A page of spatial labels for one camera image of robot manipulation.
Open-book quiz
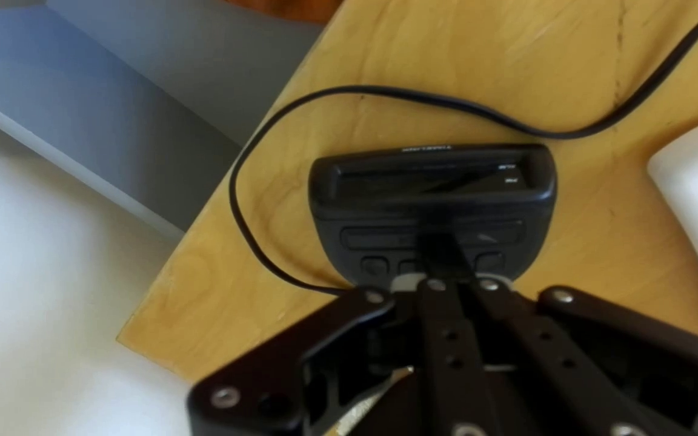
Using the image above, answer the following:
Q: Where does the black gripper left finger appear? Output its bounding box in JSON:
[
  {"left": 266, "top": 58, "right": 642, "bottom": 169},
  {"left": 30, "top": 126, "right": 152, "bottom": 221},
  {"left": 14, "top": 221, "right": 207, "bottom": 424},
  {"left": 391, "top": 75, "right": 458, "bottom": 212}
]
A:
[{"left": 186, "top": 275, "right": 499, "bottom": 436}]

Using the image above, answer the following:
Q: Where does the thin black cable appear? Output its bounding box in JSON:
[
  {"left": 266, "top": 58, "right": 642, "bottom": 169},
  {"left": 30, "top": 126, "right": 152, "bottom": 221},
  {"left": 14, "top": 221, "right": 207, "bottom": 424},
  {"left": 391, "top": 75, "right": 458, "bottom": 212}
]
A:
[{"left": 226, "top": 0, "right": 698, "bottom": 296}]

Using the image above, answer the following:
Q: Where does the light wooden desk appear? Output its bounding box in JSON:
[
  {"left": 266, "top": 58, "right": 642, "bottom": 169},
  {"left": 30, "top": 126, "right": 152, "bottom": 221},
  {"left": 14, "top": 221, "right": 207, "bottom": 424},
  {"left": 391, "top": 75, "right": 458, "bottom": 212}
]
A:
[{"left": 117, "top": 0, "right": 698, "bottom": 383}]

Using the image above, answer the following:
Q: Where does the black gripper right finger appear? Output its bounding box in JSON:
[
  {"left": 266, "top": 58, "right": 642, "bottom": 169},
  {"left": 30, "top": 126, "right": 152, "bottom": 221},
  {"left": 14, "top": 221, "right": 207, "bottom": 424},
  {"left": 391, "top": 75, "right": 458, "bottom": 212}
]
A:
[{"left": 468, "top": 273, "right": 698, "bottom": 436}]

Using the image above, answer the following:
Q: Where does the black device with buttons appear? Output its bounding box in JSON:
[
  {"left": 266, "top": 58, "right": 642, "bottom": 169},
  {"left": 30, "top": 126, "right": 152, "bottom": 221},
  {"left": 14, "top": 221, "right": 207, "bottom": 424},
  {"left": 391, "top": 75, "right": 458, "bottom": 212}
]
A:
[{"left": 306, "top": 141, "right": 561, "bottom": 296}]

